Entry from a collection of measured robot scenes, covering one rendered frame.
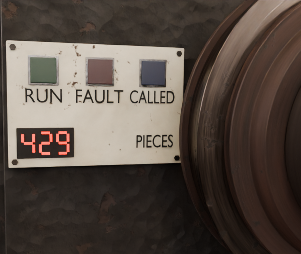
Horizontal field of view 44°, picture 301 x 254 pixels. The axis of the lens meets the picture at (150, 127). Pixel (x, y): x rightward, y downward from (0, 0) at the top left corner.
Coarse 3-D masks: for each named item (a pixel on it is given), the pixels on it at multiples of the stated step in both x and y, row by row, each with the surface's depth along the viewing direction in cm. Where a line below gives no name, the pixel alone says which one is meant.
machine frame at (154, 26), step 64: (0, 0) 61; (64, 0) 55; (128, 0) 57; (192, 0) 60; (0, 64) 62; (192, 64) 61; (0, 128) 63; (0, 192) 64; (64, 192) 58; (128, 192) 60
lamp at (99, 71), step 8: (88, 64) 55; (96, 64) 55; (104, 64) 55; (112, 64) 55; (88, 72) 55; (96, 72) 55; (104, 72) 55; (112, 72) 56; (88, 80) 55; (96, 80) 55; (104, 80) 55
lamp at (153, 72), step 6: (144, 66) 56; (150, 66) 57; (156, 66) 57; (162, 66) 57; (144, 72) 57; (150, 72) 57; (156, 72) 57; (162, 72) 57; (144, 78) 57; (150, 78) 57; (156, 78) 57; (162, 78) 57; (144, 84) 57; (150, 84) 57; (156, 84) 57; (162, 84) 57
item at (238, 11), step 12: (252, 0) 53; (240, 12) 52; (228, 24) 52; (216, 36) 52; (204, 48) 52; (204, 60) 52; (192, 72) 52; (192, 84) 52; (192, 96) 52; (180, 120) 53; (180, 132) 52; (180, 144) 53; (180, 156) 53; (192, 180) 53; (192, 192) 53; (204, 216) 54
